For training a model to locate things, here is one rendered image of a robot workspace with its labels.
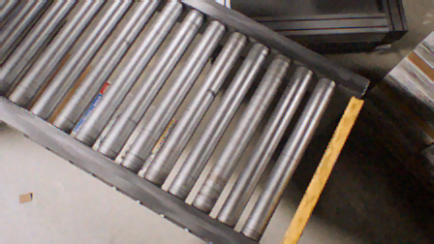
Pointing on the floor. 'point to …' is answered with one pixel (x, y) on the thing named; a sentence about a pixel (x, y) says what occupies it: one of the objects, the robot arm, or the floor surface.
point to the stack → (420, 148)
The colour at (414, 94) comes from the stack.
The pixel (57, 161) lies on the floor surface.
